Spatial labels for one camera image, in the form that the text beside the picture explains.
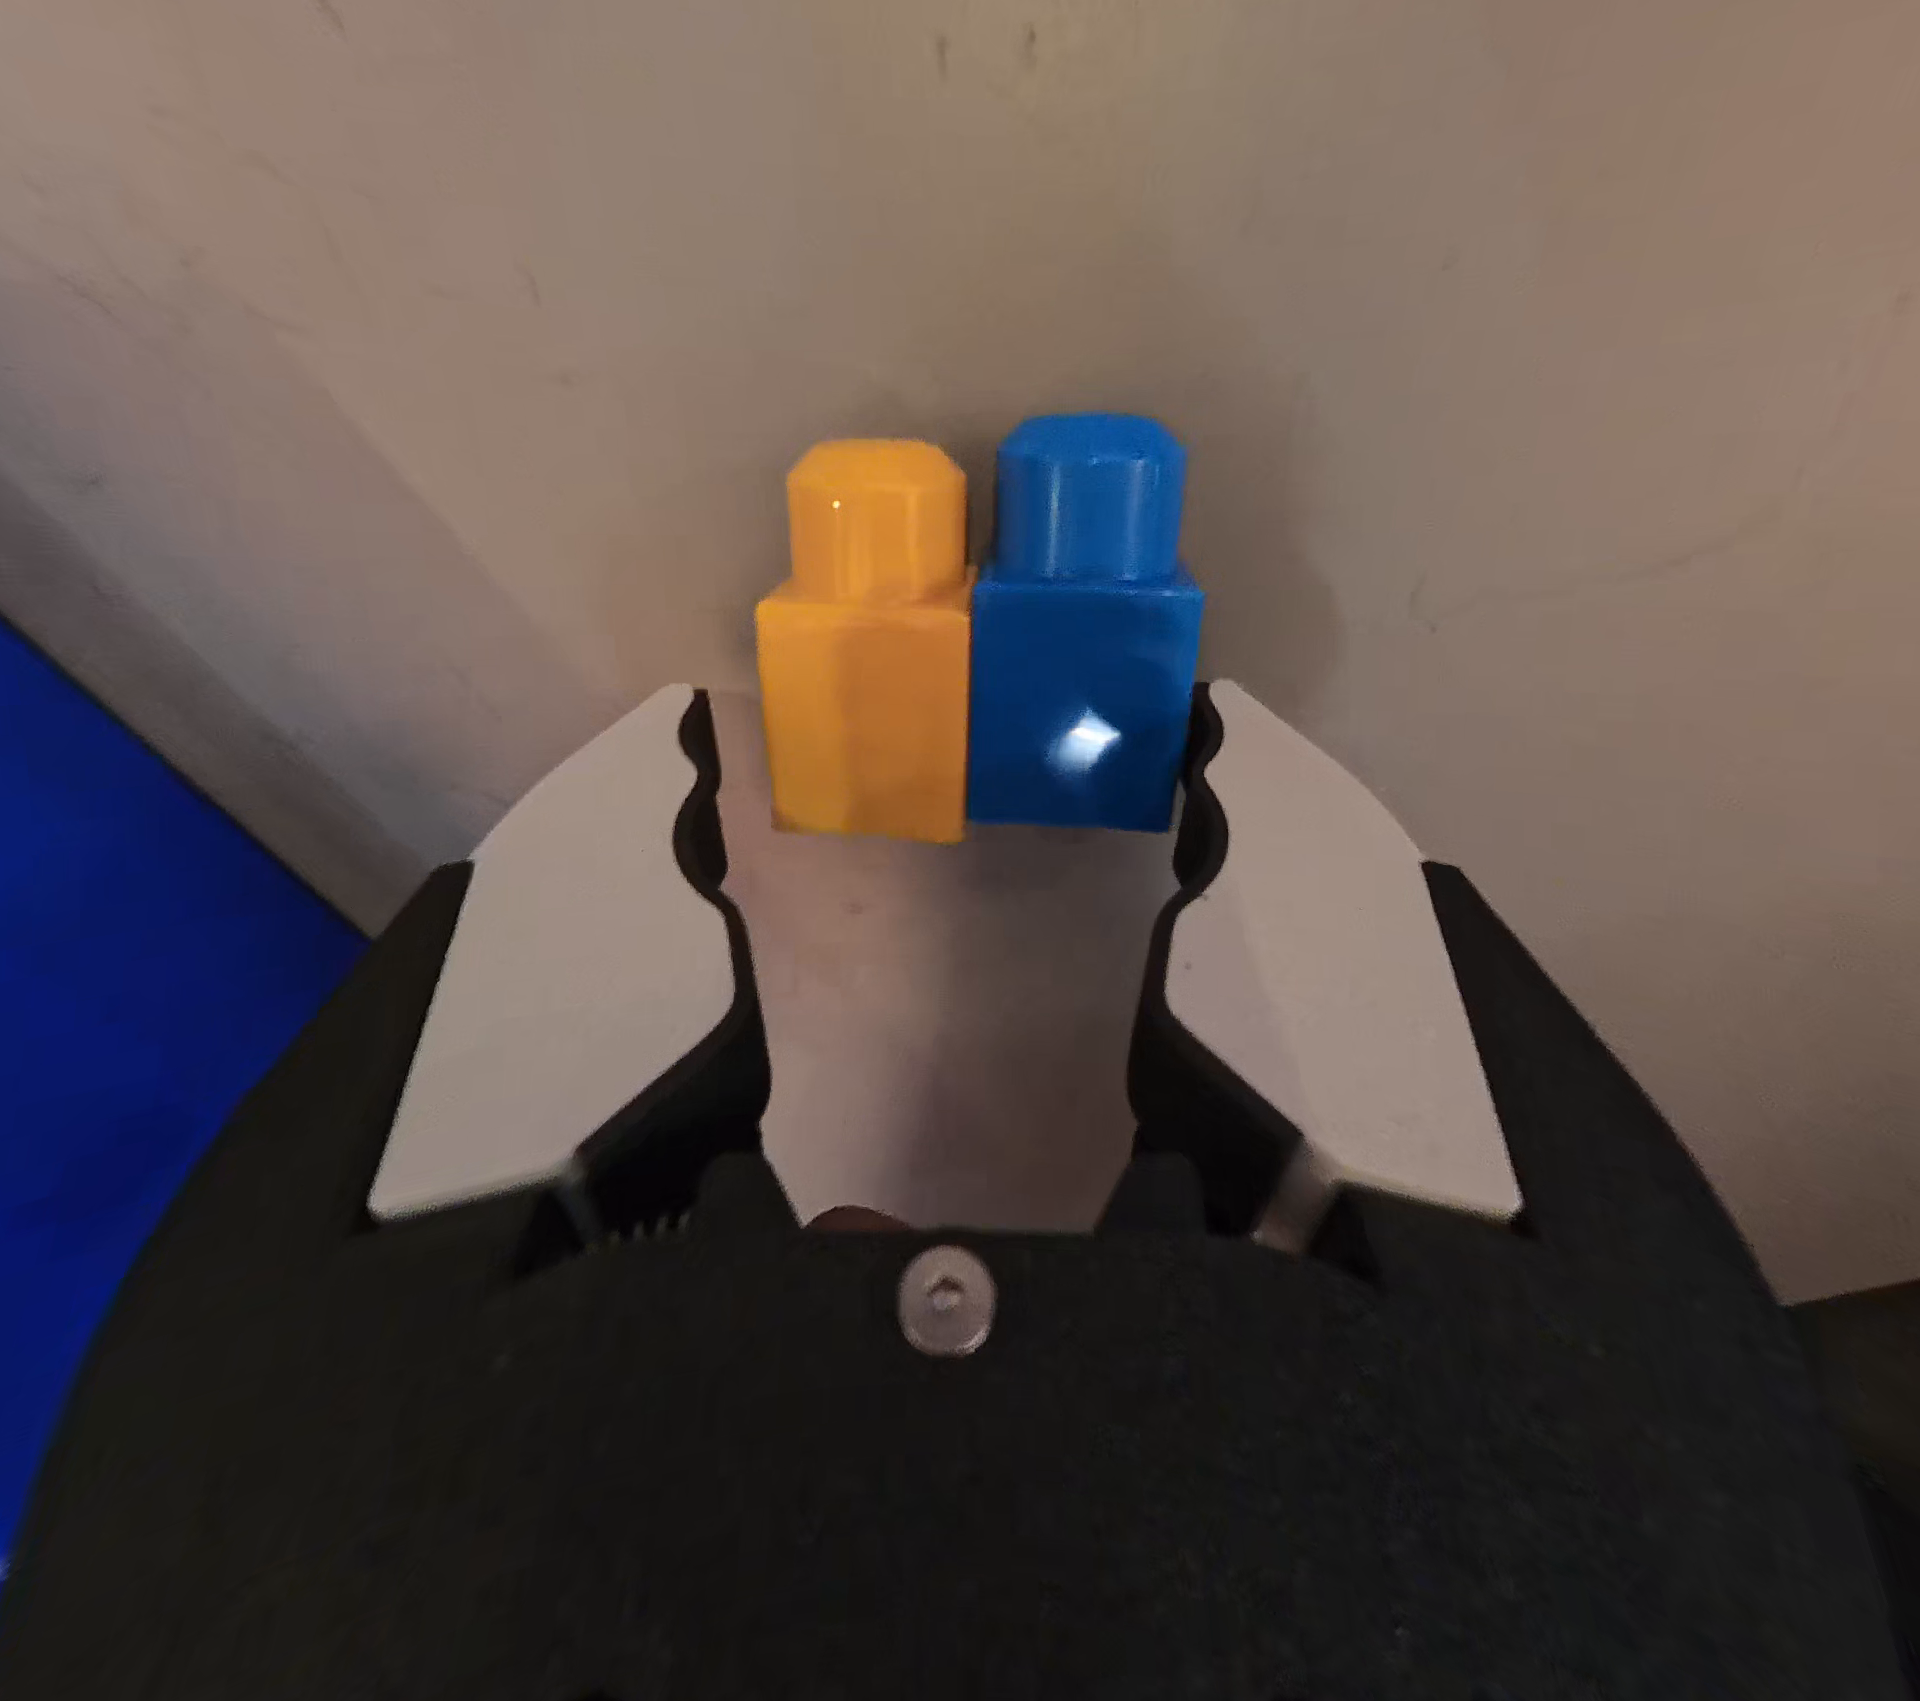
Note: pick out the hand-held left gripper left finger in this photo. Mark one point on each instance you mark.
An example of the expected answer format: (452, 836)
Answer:
(571, 981)

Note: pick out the person's left hand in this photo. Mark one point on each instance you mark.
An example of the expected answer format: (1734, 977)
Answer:
(859, 1222)

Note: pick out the blue single-stud toy block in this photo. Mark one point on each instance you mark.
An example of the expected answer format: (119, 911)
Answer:
(1080, 681)

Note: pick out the yellow single-stud toy block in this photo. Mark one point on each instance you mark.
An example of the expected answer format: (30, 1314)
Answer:
(863, 710)

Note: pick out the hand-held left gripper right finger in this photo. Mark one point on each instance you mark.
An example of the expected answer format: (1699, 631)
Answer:
(1335, 998)

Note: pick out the grey desk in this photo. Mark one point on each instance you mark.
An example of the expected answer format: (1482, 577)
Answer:
(451, 157)

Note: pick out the blue plastic storage bin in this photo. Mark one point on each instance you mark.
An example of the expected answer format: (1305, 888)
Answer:
(120, 1057)

